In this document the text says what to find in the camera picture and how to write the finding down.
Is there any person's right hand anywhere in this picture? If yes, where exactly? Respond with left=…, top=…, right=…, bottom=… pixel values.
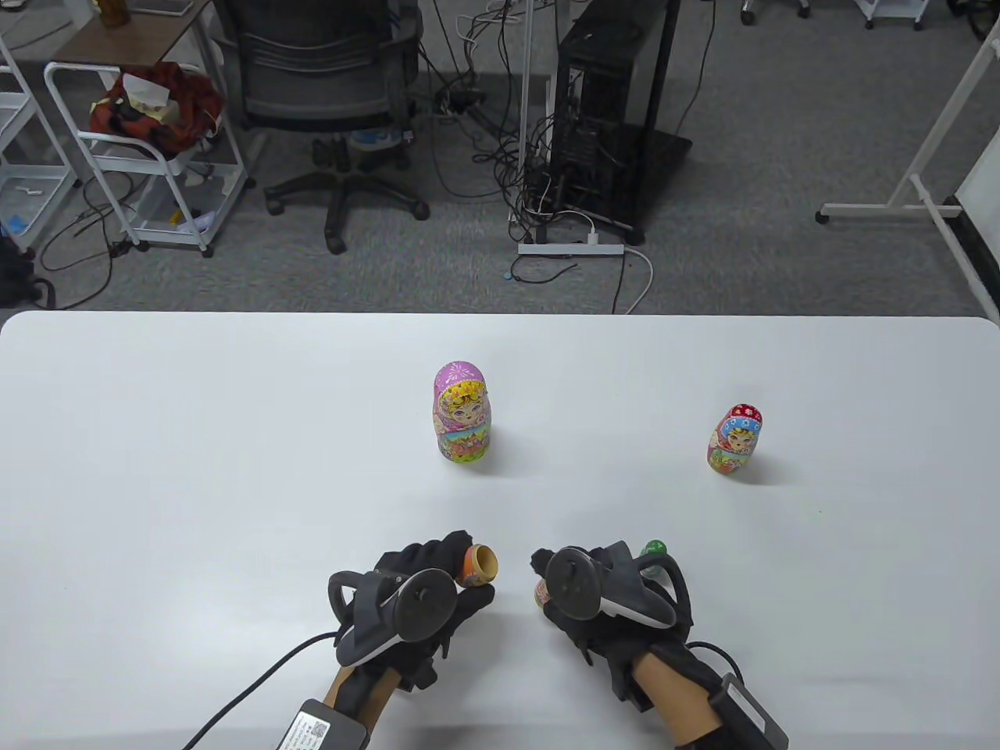
left=531, top=541, right=696, bottom=712

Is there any person's left hand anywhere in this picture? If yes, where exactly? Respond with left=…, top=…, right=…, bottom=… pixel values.
left=336, top=531, right=497, bottom=692

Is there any large pink Russian doll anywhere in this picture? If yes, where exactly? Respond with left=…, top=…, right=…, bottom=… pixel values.
left=433, top=361, right=495, bottom=465

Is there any red Russian doll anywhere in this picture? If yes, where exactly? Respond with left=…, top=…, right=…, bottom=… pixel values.
left=708, top=404, right=764, bottom=476

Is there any person's left forearm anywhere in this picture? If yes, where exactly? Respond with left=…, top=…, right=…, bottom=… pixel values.
left=322, top=664, right=403, bottom=720

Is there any person's right forearm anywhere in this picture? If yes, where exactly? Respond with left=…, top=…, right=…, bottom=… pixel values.
left=631, top=652, right=727, bottom=750

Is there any grey left hand controller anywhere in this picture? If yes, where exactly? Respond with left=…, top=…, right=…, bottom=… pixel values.
left=328, top=568, right=458, bottom=666

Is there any grey hand controller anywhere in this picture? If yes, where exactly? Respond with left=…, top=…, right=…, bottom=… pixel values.
left=542, top=549, right=687, bottom=630
left=328, top=568, right=458, bottom=666

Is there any grey right hand controller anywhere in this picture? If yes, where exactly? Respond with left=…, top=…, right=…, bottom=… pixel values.
left=542, top=549, right=687, bottom=630

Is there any black left wrist sensor box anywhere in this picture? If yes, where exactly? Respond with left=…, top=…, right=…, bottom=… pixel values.
left=280, top=699, right=368, bottom=750

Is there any black wrist sensor box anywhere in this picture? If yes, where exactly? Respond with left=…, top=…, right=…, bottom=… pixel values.
left=280, top=699, right=368, bottom=750
left=709, top=673, right=790, bottom=750

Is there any black right wrist sensor box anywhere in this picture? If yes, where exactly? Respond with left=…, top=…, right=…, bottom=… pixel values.
left=709, top=673, right=790, bottom=750

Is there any white power strip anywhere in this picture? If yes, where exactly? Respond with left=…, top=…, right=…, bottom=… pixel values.
left=517, top=242, right=626, bottom=259

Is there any black computer tower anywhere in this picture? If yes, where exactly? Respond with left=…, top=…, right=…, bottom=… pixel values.
left=522, top=0, right=695, bottom=248
left=549, top=0, right=665, bottom=184

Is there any white pole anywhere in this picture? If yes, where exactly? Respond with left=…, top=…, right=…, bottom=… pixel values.
left=512, top=0, right=535, bottom=245

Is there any black office chair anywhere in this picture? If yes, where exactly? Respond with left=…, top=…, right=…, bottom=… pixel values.
left=212, top=0, right=432, bottom=255

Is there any black bag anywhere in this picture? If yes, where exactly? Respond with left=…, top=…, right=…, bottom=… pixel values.
left=0, top=234, right=57, bottom=309

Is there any white board panel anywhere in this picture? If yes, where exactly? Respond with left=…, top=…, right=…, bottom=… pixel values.
left=957, top=141, right=1000, bottom=313

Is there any red cloth bundle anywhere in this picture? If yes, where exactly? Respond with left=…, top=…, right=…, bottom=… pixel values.
left=88, top=61, right=226, bottom=155

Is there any white shelf cart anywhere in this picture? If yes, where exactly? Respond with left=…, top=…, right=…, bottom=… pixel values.
left=0, top=35, right=83, bottom=255

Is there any white crumpled paper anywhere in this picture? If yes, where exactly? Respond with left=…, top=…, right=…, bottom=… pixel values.
left=121, top=72, right=173, bottom=110

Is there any black chair base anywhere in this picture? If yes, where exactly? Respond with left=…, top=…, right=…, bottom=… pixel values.
left=741, top=0, right=813, bottom=26

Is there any wooden side table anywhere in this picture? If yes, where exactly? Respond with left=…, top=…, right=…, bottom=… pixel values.
left=48, top=0, right=216, bottom=67

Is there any white cart base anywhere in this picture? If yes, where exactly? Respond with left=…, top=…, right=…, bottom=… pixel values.
left=853, top=0, right=930, bottom=30

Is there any black right sensor cable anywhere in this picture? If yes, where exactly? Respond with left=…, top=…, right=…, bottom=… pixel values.
left=687, top=641, right=743, bottom=680

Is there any black sensor cable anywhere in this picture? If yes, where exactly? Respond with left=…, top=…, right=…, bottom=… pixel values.
left=181, top=633, right=337, bottom=750
left=687, top=641, right=743, bottom=680

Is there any black left sensor cable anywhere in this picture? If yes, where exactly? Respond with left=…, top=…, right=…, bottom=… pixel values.
left=181, top=633, right=337, bottom=750

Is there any white power cable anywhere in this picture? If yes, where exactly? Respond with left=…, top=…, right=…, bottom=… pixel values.
left=547, top=208, right=655, bottom=315

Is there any tangle of black cables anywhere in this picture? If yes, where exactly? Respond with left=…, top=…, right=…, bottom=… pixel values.
left=418, top=0, right=595, bottom=243

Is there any white stand frame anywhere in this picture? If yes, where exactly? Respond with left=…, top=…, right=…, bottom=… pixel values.
left=816, top=31, right=1000, bottom=325

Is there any white wire cart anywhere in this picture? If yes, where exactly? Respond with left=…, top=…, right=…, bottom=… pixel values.
left=44, top=61, right=257, bottom=259

